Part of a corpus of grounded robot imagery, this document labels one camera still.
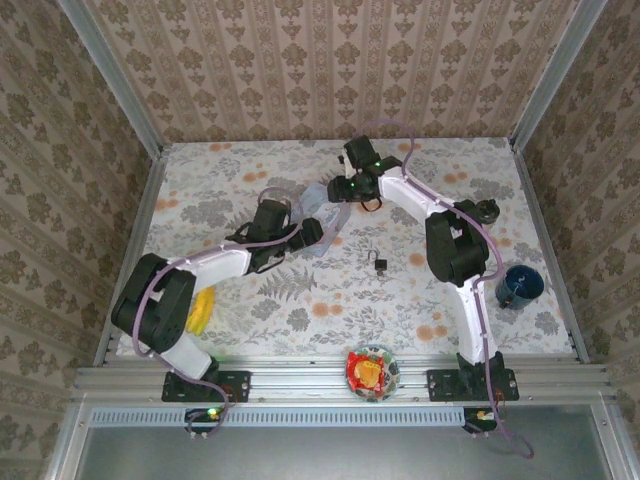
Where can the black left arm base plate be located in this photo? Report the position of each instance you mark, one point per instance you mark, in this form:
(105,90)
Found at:
(240,385)

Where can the dark blue cup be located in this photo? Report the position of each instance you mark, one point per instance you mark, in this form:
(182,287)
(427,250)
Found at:
(520,285)

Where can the patterned ceramic bowl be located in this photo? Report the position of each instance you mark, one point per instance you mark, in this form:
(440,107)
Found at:
(392,372)

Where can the small control board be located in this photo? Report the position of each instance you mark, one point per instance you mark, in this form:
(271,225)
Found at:
(480,417)
(200,415)

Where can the aluminium side rail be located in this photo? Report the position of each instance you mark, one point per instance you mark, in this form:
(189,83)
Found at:
(535,200)
(145,215)

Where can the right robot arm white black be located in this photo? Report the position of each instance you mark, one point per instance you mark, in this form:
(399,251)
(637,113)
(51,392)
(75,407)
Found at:
(410,195)

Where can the aluminium corner post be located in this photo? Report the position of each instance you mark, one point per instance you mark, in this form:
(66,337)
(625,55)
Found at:
(555,75)
(110,75)

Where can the aluminium front frame post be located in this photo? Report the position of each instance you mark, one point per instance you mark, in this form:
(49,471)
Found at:
(620,450)
(65,450)

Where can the aluminium mounting rail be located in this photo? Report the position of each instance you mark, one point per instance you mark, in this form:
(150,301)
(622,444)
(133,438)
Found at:
(300,380)

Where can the small black padlock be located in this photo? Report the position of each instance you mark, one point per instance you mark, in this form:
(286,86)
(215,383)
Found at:
(381,263)

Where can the jar with black lid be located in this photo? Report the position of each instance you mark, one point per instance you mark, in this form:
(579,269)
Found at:
(489,210)

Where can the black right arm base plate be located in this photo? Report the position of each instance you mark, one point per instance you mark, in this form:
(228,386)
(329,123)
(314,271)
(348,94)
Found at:
(440,387)

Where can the red yellow snack packet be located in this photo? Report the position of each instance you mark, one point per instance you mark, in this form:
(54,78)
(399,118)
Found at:
(367,372)

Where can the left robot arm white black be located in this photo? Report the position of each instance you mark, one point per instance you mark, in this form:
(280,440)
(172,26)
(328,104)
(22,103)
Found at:
(210,262)

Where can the yellow toy banana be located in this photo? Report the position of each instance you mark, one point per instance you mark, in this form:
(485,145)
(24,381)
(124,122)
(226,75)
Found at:
(202,310)

